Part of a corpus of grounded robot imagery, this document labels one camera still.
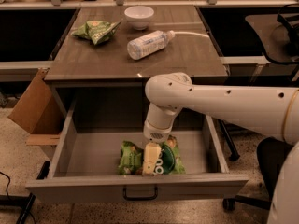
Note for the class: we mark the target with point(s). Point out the white ceramic bowl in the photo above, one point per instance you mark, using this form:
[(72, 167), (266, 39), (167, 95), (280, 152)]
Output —
[(139, 17)]

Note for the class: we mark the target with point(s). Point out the grey open drawer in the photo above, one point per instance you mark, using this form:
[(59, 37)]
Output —
[(85, 162)]

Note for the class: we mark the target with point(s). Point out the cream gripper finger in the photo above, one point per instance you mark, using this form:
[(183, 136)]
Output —
[(151, 155)]

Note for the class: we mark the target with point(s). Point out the green rice chip bag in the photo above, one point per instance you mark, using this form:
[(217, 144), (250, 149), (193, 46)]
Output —
[(169, 161)]

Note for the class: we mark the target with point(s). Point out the brown cardboard box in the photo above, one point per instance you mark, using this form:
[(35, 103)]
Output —
[(38, 113)]

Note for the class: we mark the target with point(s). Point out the black drawer handle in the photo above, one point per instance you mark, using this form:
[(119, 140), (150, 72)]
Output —
[(140, 193)]

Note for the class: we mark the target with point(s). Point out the clear plastic water bottle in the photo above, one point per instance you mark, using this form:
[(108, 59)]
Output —
[(145, 45)]

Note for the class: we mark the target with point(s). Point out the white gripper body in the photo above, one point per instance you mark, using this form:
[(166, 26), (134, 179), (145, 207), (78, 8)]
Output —
[(155, 134)]

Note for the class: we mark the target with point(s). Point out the crumpled green snack bag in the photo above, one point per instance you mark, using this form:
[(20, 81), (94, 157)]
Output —
[(97, 32)]

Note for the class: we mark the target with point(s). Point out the black office chair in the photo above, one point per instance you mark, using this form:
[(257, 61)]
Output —
[(271, 155)]

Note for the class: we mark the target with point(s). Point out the grey wooden cabinet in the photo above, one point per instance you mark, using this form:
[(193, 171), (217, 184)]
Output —
[(107, 85)]

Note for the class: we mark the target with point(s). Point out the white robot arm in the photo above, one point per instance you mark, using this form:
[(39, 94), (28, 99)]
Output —
[(270, 111)]

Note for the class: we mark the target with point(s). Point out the black table leg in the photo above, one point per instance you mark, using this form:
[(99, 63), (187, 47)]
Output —
[(229, 141)]

